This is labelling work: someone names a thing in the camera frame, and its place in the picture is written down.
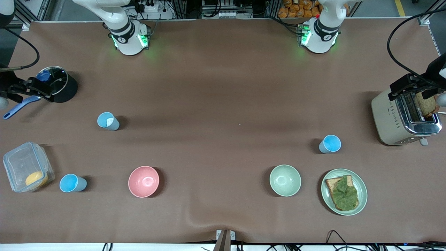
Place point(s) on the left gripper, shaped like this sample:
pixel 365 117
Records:
pixel 433 72

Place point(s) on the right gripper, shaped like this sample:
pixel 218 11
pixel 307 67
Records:
pixel 6 84

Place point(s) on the pale blue plastic cup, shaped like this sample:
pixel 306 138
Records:
pixel 108 121

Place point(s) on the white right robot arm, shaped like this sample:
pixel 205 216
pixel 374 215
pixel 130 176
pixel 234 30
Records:
pixel 127 38

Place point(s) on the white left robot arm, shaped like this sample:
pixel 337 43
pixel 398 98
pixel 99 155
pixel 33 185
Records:
pixel 320 38

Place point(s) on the glass lid blue knob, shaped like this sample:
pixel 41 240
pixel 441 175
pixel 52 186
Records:
pixel 58 77

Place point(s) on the beige chrome toaster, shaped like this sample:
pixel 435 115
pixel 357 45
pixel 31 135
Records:
pixel 386 118

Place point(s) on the brown bread slice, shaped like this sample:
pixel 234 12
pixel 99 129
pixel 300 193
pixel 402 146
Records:
pixel 428 108

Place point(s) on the clear plastic food container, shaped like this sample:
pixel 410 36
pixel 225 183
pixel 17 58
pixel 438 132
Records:
pixel 21 164

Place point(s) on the orange round food piece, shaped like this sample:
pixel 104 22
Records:
pixel 36 179

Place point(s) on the green plate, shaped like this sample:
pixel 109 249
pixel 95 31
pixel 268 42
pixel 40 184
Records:
pixel 362 191

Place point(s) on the toast slice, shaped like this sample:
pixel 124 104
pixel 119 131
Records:
pixel 330 184

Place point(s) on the green lettuce leaf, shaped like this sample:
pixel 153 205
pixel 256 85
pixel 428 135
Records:
pixel 345 195

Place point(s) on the orange snack bag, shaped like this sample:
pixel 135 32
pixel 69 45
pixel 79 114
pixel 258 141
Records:
pixel 299 8

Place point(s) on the power strip with plugs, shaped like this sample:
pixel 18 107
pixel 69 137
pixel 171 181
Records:
pixel 148 6

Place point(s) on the pink bowl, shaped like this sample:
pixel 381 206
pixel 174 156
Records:
pixel 143 181

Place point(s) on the green bowl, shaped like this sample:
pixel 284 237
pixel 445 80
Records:
pixel 285 180

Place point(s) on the white power strip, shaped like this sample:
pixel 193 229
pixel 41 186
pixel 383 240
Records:
pixel 227 14

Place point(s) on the brown table cloth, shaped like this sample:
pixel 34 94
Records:
pixel 223 157

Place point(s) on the white table corner bracket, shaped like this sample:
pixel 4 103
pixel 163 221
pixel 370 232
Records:
pixel 26 25
pixel 424 21

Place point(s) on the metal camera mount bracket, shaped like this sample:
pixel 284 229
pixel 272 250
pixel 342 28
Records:
pixel 224 240

